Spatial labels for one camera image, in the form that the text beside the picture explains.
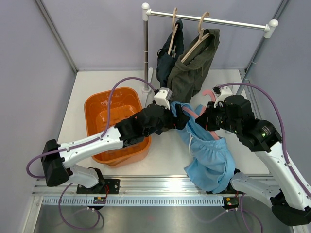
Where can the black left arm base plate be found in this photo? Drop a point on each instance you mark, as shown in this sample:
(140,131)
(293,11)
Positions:
(110,186)

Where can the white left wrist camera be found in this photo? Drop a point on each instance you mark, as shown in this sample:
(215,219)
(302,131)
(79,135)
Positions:
(163,97)

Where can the olive green shorts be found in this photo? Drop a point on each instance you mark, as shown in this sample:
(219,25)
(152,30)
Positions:
(186,78)

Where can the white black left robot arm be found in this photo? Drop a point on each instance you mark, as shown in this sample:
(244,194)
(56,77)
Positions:
(60,163)

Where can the orange plastic laundry basket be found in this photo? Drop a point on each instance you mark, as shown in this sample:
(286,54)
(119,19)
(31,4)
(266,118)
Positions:
(125,102)

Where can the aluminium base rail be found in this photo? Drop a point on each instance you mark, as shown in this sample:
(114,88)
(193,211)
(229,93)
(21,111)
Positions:
(162,186)

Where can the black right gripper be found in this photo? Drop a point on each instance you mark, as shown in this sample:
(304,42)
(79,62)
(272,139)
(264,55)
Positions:
(206,119)

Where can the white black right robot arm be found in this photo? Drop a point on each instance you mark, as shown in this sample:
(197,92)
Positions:
(289,203)

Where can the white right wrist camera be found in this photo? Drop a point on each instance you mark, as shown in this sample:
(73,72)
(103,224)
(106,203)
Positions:
(221,94)

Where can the metal clothes rack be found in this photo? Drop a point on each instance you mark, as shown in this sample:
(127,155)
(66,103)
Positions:
(268,29)

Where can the white slotted cable duct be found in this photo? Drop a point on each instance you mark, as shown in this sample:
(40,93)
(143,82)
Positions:
(135,201)

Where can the beige hanger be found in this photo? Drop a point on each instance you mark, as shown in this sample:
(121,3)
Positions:
(201,38)
(174,29)

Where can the light blue shorts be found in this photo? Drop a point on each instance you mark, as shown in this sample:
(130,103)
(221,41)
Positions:
(212,164)

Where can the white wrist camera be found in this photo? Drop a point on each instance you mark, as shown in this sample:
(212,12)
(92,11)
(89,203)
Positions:
(221,94)
(163,97)

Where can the navy blue shorts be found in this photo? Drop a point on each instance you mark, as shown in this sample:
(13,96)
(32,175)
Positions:
(166,58)

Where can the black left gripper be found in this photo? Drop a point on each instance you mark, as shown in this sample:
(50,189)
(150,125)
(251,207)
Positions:
(179,121)

